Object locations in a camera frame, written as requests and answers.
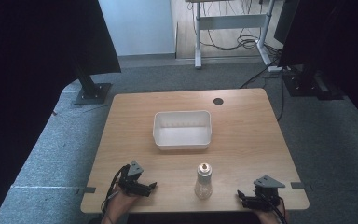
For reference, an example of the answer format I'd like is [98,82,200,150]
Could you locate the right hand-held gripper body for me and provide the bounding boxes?
[253,175,286,211]

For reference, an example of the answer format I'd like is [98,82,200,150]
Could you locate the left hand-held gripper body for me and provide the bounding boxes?
[117,160,145,196]

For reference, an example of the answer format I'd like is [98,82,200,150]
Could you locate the person's right hand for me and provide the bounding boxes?
[255,201,291,224]

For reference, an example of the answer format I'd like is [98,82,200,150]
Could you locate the person's left hand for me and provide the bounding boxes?
[103,184,140,224]

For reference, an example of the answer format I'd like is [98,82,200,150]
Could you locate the clear plastic bottle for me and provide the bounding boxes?
[194,161,213,201]

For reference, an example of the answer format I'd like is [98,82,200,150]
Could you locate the white plastic bin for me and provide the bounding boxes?
[152,109,213,151]

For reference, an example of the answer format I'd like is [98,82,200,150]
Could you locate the black metal stand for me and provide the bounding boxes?
[281,62,345,101]
[71,52,113,106]

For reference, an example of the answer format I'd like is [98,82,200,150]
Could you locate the black curtain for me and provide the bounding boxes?
[0,0,122,224]
[278,0,358,132]

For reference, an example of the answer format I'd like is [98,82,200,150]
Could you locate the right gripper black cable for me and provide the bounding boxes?
[256,188,289,224]

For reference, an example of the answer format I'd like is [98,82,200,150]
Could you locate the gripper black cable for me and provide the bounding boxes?
[102,164,131,218]
[256,188,289,224]

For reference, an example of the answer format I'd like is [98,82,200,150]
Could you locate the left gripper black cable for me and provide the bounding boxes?
[102,164,131,218]

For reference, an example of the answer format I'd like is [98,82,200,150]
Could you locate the grey metal table bracket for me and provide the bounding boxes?
[76,186,97,195]
[290,181,312,191]

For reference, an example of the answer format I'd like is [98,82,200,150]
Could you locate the bundle of black floor cables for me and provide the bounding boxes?
[188,0,285,122]

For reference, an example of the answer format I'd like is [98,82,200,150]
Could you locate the white desk frame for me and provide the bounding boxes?
[184,0,278,70]

